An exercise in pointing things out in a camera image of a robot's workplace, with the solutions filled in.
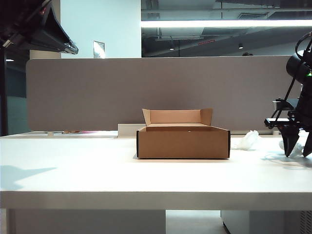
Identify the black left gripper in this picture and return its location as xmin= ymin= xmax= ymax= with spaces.
xmin=0 ymin=0 xmax=79 ymax=55

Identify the long ceiling light strip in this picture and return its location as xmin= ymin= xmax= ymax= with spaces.
xmin=140 ymin=19 xmax=312 ymax=29

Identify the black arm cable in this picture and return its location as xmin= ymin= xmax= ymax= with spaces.
xmin=294 ymin=31 xmax=312 ymax=61

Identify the brown cardboard box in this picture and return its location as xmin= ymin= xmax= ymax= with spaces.
xmin=136 ymin=108 xmax=231 ymax=160

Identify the grey desk leg panel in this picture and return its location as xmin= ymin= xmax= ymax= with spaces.
xmin=7 ymin=209 xmax=167 ymax=234

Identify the grey fabric desk divider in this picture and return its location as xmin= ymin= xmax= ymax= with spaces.
xmin=25 ymin=55 xmax=301 ymax=134

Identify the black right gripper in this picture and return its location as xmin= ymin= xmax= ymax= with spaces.
xmin=280 ymin=81 xmax=312 ymax=157

